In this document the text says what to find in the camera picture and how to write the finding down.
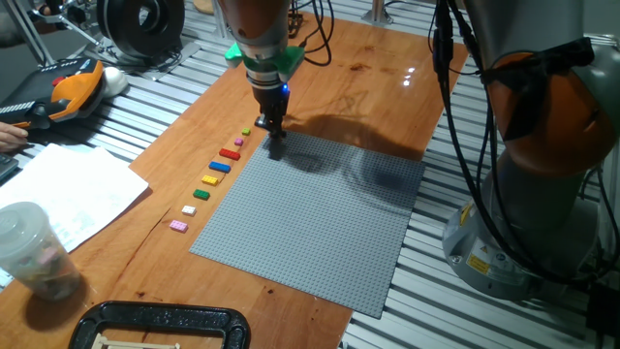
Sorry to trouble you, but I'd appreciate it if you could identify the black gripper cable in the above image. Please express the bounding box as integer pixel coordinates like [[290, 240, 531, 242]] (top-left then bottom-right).
[[290, 0, 336, 68]]

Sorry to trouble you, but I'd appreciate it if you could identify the black computer keyboard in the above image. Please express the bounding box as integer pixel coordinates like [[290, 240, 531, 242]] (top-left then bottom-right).
[[0, 153, 19, 183]]

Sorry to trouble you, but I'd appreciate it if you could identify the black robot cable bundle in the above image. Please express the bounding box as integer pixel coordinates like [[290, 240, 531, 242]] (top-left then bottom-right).
[[428, 0, 620, 287]]

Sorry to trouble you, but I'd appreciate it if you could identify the grey Lego baseplate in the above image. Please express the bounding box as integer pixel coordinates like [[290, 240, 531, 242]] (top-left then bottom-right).
[[188, 130, 426, 320]]

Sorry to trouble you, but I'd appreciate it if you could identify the black metal C-clamp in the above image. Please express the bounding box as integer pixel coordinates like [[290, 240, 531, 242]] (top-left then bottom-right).
[[67, 300, 252, 349]]

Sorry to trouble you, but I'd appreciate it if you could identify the wooden divided tray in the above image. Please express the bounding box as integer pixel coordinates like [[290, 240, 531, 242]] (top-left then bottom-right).
[[91, 333, 181, 349]]

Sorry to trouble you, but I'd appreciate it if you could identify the white printed paper sheet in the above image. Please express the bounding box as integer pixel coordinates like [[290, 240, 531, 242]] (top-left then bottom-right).
[[0, 143, 150, 253]]

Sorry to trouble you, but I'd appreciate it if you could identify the clear plastic lidded cup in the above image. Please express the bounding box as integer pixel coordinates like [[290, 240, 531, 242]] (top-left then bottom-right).
[[0, 201, 82, 302]]

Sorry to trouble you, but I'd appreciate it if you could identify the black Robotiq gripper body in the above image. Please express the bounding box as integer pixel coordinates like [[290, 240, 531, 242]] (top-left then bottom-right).
[[251, 82, 292, 121]]

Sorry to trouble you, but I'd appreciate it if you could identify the glossy wooden work board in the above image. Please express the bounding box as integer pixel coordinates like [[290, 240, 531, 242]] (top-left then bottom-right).
[[0, 14, 470, 349]]

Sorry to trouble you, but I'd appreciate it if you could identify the black round spool device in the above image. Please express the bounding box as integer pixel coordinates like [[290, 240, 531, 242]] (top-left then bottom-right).
[[95, 0, 186, 59]]

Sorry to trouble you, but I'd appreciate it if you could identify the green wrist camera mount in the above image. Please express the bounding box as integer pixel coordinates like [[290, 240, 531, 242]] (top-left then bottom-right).
[[225, 42, 306, 82]]

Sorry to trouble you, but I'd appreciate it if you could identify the slanted aluminium frame post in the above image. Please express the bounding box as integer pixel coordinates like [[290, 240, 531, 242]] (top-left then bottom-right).
[[360, 0, 394, 26]]

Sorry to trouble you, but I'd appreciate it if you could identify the person's bare hand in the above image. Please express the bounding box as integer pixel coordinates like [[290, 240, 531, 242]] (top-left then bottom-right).
[[0, 120, 29, 152]]

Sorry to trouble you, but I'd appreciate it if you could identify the orange and black teach pendant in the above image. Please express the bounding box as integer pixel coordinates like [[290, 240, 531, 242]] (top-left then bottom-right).
[[0, 57, 106, 131]]

